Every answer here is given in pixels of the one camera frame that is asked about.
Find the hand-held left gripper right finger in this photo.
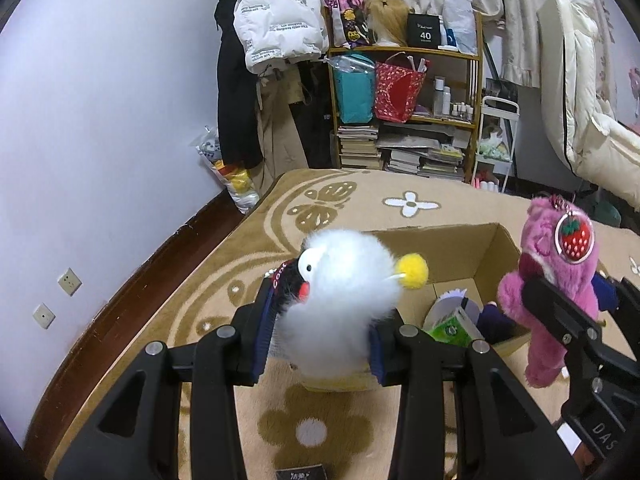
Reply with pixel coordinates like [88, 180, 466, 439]
[369, 310, 584, 480]

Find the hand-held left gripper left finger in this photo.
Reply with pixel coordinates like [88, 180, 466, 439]
[52, 272, 289, 480]

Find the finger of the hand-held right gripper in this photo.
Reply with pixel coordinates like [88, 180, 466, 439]
[594, 275, 640, 333]
[522, 276, 604, 362]

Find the pink bear plush toy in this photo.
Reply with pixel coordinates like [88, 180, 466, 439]
[497, 196, 602, 389]

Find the white fluffy plush toy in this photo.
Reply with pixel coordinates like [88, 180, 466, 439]
[267, 228, 431, 379]

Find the green tissue pack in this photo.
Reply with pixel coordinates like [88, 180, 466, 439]
[429, 307, 484, 349]

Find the printed cardboard box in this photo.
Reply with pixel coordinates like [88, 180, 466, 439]
[299, 222, 534, 394]

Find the beige patterned rug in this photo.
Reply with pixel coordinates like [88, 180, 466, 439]
[65, 167, 640, 480]

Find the black tissue pack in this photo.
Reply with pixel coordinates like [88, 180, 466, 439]
[276, 466, 329, 480]

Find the plastic bag with yellow contents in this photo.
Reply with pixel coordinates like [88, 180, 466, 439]
[195, 124, 261, 214]

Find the white metal cart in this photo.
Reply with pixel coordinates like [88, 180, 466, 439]
[472, 94, 520, 197]

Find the wooden shelf unit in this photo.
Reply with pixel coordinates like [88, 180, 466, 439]
[324, 6, 485, 185]

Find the pile of magazines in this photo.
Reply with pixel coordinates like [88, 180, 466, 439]
[377, 129, 477, 182]

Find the beige hanging garment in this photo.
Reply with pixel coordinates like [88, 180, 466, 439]
[257, 66, 309, 182]

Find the stack of books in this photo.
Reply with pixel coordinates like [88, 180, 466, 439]
[337, 124, 384, 171]

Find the white folded mattress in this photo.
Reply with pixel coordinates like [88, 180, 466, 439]
[537, 0, 640, 202]

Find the row of small bottles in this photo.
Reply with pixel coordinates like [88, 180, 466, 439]
[432, 75, 476, 122]

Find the black hanging coat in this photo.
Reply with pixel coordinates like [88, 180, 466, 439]
[214, 0, 264, 169]

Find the teal bag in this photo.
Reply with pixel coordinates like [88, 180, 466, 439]
[332, 61, 376, 125]

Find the red patterned gift bag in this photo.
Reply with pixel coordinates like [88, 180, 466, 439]
[373, 59, 428, 124]

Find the white plastic bag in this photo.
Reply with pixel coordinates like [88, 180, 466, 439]
[442, 0, 479, 57]

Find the black box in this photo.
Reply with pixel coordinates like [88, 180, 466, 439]
[405, 12, 442, 50]

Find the white puffer jacket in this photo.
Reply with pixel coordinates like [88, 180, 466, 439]
[233, 0, 330, 77]

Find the purple printed packet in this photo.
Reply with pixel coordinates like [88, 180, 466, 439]
[331, 0, 369, 49]

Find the blond wig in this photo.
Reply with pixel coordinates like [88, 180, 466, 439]
[364, 0, 411, 49]

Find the white wall socket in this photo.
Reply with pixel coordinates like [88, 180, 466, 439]
[56, 267, 83, 296]
[32, 302, 56, 330]

